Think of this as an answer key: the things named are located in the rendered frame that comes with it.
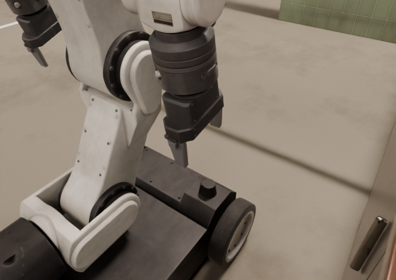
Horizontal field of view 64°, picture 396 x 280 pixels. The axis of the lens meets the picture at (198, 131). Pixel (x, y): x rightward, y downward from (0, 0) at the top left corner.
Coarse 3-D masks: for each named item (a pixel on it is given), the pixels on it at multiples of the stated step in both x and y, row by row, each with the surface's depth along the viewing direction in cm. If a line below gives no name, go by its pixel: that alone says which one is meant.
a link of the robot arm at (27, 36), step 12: (12, 0) 67; (24, 0) 68; (36, 0) 69; (24, 12) 70; (36, 12) 72; (48, 12) 74; (24, 24) 72; (36, 24) 73; (48, 24) 75; (24, 36) 75; (36, 36) 74; (48, 36) 76
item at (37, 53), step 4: (28, 48) 76; (32, 48) 76; (36, 48) 76; (32, 52) 76; (36, 52) 77; (40, 52) 77; (36, 56) 78; (40, 56) 77; (40, 60) 79; (44, 60) 79; (40, 64) 81; (44, 64) 80
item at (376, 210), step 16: (384, 160) 104; (384, 176) 82; (384, 192) 68; (368, 208) 89; (384, 208) 58; (368, 224) 73; (384, 224) 47; (368, 240) 50; (384, 240) 45; (352, 256) 77; (368, 256) 53; (384, 256) 37; (352, 272) 65; (368, 272) 47; (384, 272) 33
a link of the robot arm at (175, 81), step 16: (208, 64) 41; (160, 80) 44; (176, 80) 41; (192, 80) 41; (208, 80) 43; (176, 96) 45; (192, 96) 45; (208, 96) 48; (176, 112) 46; (192, 112) 45; (208, 112) 49; (176, 128) 46; (192, 128) 46
